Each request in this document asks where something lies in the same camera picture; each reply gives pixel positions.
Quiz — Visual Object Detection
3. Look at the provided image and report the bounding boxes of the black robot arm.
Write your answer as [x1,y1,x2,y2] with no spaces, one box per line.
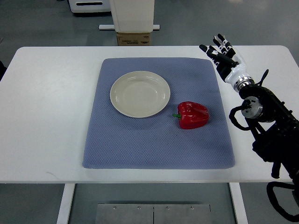
[229,77,299,222]

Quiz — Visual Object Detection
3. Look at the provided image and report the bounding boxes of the blue textured mat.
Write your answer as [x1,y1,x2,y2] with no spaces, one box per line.
[82,57,235,169]

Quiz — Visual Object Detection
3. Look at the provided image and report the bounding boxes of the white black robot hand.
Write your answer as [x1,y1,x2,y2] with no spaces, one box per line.
[199,34,254,92]

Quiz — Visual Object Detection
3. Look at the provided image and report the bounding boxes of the white pillar stand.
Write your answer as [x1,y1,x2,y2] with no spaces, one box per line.
[99,0,160,33]

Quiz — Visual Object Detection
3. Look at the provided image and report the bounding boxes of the cream round plate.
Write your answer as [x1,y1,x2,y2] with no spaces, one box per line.
[110,71,171,119]

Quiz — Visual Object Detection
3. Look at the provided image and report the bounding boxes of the brown cardboard box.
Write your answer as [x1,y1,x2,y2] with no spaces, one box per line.
[116,33,151,46]

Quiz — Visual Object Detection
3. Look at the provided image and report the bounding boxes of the white machine with slot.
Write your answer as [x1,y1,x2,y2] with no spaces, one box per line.
[68,0,111,13]

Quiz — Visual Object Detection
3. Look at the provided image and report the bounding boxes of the white table leg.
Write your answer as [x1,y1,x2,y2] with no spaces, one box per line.
[57,183,75,224]
[229,182,248,224]

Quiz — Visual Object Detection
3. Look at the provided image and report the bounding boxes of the left white table leg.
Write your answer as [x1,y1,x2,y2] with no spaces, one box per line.
[57,183,75,224]

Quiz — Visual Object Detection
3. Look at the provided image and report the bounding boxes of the red bell pepper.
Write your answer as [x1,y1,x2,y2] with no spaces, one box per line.
[172,101,210,129]

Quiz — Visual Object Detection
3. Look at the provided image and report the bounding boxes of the right white table leg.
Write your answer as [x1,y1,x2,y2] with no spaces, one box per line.
[229,182,248,224]

